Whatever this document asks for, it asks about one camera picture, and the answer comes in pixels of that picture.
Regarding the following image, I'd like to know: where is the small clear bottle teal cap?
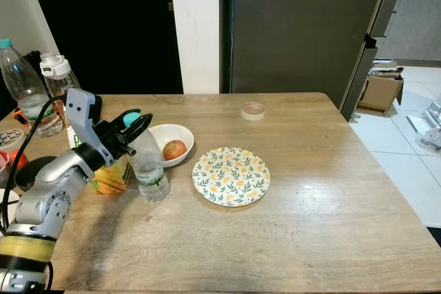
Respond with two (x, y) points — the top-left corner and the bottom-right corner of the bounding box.
(123, 110), (170, 203)

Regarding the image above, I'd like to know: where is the dark grey fridge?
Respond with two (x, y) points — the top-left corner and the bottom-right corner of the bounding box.
(220, 0), (411, 121)

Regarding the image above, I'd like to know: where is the white ceramic bowl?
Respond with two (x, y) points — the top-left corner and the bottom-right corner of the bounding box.
(150, 123), (195, 167)

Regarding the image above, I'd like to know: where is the red apple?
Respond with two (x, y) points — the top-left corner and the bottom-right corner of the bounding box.
(162, 140), (188, 161)

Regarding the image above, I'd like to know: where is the fruit juice carton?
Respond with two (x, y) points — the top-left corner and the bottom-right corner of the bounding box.
(68, 105), (132, 195)

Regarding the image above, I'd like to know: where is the clear sports bottle white lid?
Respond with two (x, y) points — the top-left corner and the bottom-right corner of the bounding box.
(40, 53), (85, 133)

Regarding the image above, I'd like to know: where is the black bowl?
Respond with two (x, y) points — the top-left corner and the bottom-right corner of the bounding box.
(15, 156), (63, 191)

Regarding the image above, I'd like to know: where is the orange black tool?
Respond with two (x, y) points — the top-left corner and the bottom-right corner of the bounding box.
(10, 105), (66, 133)

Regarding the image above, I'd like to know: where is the orange bottle cap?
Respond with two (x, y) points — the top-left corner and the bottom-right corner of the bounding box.
(10, 149), (28, 169)

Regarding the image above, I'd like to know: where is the floral lemon print plate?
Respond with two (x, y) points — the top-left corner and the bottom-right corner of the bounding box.
(192, 147), (271, 207)

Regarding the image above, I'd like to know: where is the white printed tape roll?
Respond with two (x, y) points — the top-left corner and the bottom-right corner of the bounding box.
(0, 129), (25, 150)

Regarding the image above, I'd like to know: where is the large clear bottle teal cap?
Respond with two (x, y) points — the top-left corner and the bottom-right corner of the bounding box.
(0, 38), (66, 138)

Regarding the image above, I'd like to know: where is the beige masking tape roll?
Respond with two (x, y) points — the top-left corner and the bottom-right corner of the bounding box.
(241, 101), (267, 120)

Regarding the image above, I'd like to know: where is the black room door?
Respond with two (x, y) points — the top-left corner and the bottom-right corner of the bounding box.
(28, 0), (183, 96)

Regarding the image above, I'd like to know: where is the white oval plate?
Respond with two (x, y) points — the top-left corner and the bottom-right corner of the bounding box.
(0, 187), (20, 229)

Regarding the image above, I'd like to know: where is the wooden dining table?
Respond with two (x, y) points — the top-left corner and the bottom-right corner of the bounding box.
(0, 92), (441, 293)

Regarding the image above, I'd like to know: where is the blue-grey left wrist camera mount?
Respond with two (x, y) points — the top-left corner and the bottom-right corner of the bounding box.
(65, 88), (104, 151)

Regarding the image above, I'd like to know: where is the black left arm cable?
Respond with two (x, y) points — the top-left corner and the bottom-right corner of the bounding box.
(3, 98), (70, 233)

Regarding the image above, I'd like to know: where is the metal frame piece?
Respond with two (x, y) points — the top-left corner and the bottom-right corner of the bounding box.
(405, 101), (441, 154)

